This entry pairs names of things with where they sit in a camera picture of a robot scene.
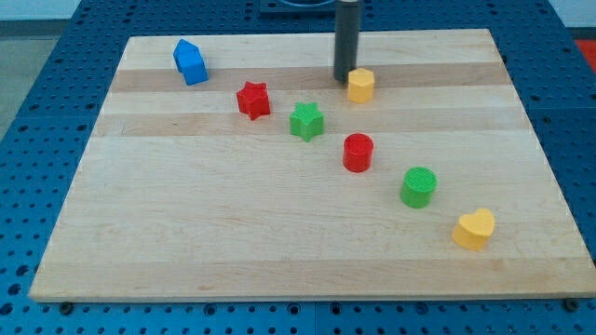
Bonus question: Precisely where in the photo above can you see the yellow heart block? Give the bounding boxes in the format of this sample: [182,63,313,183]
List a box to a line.
[451,208,495,251]

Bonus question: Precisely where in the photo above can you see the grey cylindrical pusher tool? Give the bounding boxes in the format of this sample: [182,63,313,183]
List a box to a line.
[333,0,360,84]

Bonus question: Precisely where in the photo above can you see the yellow hexagon block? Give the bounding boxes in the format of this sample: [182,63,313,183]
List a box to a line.
[347,68,375,103]

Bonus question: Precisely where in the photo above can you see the wooden board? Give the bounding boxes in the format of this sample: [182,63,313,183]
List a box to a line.
[29,29,595,302]

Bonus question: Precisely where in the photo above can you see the red star block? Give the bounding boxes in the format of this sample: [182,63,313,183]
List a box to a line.
[236,81,271,120]

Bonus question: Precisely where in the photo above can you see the red cylinder block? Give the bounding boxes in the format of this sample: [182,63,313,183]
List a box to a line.
[343,133,374,173]

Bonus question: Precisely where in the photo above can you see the blue cube block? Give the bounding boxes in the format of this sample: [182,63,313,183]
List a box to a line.
[178,51,209,86]

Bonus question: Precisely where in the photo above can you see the blue pentagon block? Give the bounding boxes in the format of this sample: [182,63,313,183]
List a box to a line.
[173,39,199,73]

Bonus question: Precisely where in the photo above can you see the green cylinder block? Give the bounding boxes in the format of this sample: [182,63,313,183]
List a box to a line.
[400,167,438,208]

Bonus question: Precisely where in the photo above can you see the green star block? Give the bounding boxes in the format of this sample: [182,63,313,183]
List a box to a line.
[290,102,324,142]

